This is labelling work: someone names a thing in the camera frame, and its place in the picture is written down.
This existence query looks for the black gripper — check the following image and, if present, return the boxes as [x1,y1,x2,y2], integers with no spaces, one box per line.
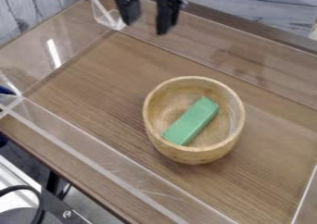
[116,0,188,35]

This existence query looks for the green rectangular block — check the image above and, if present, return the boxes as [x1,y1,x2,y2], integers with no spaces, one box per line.
[161,97,220,146]

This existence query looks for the brown wooden bowl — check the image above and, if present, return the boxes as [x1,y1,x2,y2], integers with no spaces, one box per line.
[142,76,245,165]

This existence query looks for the blue object at left edge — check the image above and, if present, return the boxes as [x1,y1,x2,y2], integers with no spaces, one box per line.
[0,85,15,95]

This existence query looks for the black table leg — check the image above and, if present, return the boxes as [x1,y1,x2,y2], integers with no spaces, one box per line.
[46,171,61,194]

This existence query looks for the clear acrylic corner bracket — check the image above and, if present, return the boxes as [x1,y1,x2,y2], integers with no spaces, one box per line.
[92,0,126,31]

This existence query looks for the clear acrylic tray wall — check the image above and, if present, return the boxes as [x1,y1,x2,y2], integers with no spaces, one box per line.
[0,0,317,224]

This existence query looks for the black cable loop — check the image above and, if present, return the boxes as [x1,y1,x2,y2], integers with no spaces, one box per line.
[0,184,47,224]

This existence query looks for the black metal base plate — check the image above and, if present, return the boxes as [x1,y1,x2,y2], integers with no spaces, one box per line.
[42,190,92,224]

